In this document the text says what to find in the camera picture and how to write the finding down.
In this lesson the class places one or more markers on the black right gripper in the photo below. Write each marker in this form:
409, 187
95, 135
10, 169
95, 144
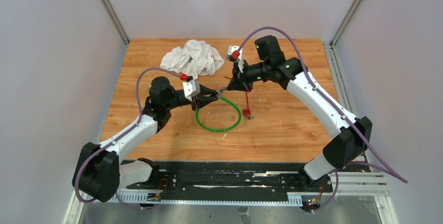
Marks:
239, 81

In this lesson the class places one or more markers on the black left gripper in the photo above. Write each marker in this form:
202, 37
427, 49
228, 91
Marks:
202, 101

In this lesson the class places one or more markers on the green cable lock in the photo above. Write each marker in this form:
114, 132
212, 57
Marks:
217, 126

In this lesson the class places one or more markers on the silver key bunch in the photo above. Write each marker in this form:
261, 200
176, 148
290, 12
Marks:
221, 91

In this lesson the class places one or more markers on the red cable lock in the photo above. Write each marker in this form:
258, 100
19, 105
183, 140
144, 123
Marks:
246, 112

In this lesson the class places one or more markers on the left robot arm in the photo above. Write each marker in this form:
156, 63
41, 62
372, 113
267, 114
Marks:
100, 170

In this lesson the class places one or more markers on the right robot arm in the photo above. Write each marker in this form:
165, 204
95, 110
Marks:
349, 133

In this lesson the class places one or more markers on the white crumpled cloth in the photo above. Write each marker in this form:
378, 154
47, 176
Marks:
195, 58

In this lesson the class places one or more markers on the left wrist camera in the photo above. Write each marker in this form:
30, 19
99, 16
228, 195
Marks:
191, 89

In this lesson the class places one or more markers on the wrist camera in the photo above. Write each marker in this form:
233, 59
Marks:
191, 89
235, 55

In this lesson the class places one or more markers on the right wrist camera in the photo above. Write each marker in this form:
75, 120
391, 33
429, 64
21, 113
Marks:
235, 55

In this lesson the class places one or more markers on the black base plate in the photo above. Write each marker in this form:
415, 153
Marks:
225, 183

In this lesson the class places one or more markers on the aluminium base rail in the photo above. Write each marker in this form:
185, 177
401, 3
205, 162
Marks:
358, 181

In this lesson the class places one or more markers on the aluminium frame post left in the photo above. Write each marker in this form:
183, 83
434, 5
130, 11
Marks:
116, 21

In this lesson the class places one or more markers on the aluminium frame post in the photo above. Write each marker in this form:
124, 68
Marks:
116, 21
345, 22

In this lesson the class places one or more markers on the aluminium frame post right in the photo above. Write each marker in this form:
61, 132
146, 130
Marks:
345, 22

